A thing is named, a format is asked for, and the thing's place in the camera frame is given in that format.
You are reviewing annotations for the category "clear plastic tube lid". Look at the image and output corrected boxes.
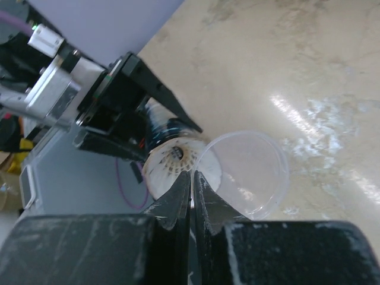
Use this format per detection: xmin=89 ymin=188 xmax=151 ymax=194
xmin=194 ymin=131 xmax=290 ymax=220

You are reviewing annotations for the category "black BOKA shuttlecock tube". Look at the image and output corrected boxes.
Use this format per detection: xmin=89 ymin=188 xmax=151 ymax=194
xmin=141 ymin=97 xmax=224 ymax=199

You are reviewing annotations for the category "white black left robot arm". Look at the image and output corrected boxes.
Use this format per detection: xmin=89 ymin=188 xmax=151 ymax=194
xmin=1 ymin=1 xmax=200 ymax=162

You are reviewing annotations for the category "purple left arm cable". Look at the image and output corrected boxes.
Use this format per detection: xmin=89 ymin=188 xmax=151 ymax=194
xmin=0 ymin=8 xmax=33 ymax=33

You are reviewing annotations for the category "white shuttlecock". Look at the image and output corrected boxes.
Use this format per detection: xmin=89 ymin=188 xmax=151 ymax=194
xmin=159 ymin=144 xmax=197 ymax=174

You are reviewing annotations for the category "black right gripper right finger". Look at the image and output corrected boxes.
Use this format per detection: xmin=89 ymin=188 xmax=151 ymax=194
xmin=194 ymin=172 xmax=379 ymax=284

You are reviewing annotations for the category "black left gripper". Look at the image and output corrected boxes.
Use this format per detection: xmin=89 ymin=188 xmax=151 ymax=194
xmin=73 ymin=52 xmax=203 ymax=162

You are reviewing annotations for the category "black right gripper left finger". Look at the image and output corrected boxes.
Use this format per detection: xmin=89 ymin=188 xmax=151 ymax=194
xmin=1 ymin=172 xmax=191 ymax=284

